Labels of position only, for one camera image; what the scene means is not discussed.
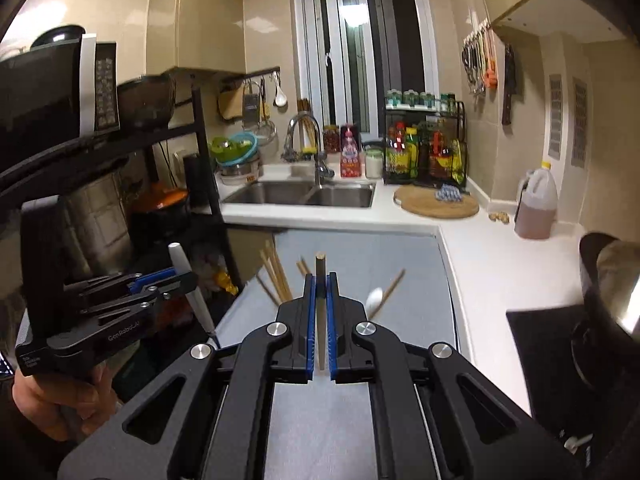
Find white handled fork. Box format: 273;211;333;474
168;243;221;350

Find white patterned ceramic spoon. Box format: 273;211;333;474
364;287;384;318

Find chrome kitchen faucet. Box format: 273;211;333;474
281;110;335;188

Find hanging kitchen knife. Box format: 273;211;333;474
501;44;518;126

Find person's left hand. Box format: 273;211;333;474
12;363;118;442

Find large steel pot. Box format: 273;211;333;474
62;174;131;278

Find grey table mat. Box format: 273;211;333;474
211;228;459;480

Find green colander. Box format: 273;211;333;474
208;131;258;167

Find black shelf rack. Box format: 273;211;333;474
0;86;244;291

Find black gas stove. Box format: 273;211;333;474
506;304;639;479

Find steel sink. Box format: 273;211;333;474
224;181;375;208

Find black wok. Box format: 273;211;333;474
570;232;639;388

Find dark bowl on shelf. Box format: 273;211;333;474
117;74;176;128

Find hanging metal grater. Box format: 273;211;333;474
242;80;262;128

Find red jar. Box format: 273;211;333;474
323;125;341;154

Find hanging white ladle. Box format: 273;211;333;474
272;72;288;108

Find microwave oven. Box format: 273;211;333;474
1;25;119;170

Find ginger pieces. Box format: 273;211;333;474
488;211;510;224

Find pink dish soap bottle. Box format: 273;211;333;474
340;125;361;178

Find round wooden cutting board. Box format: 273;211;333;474
393;185;480;220

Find white jar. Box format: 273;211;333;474
364;146;384;180

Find plastic oil jug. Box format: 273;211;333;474
514;162;558;240

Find blue checked cloth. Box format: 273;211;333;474
435;184;462;203

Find steel wok lid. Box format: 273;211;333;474
597;240;640;341

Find black spice rack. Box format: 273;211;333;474
383;89;468;190

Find hanging utensil set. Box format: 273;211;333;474
461;20;498;96

